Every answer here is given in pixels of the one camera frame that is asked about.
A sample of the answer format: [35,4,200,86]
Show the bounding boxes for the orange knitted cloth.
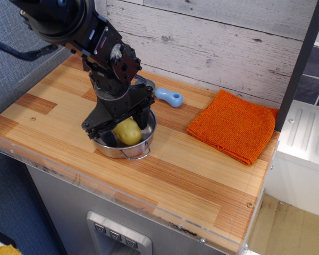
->
[187,90,279,166]

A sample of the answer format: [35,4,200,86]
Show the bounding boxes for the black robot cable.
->
[0,37,59,62]

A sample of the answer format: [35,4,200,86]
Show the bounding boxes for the right dark grey post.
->
[275,1,319,132]

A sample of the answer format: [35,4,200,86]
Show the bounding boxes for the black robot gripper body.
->
[67,10,154,139]

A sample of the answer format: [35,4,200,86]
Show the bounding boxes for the clear acrylic edge guard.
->
[0,128,279,254]

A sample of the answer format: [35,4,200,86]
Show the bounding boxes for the silver dispenser button panel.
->
[86,211,153,254]

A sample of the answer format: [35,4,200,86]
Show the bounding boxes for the left dark grey post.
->
[82,1,95,71]

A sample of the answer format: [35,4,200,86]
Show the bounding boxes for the white ribbed cabinet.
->
[265,100,319,215]

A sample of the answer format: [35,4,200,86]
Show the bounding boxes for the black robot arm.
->
[12,1,154,139]

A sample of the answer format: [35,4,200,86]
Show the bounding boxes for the yellow black object on floor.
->
[0,242,22,255]

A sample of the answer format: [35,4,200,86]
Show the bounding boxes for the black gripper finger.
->
[100,131,117,147]
[132,107,150,130]

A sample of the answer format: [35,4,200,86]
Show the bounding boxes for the blue grey toy scoop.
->
[134,78,184,108]

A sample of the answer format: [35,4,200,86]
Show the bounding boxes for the stainless steel pot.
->
[93,109,157,160]

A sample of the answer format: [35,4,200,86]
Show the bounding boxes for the dark grey post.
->
[82,1,95,71]
[275,1,319,132]

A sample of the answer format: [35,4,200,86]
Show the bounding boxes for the yellow toy potato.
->
[113,118,142,146]

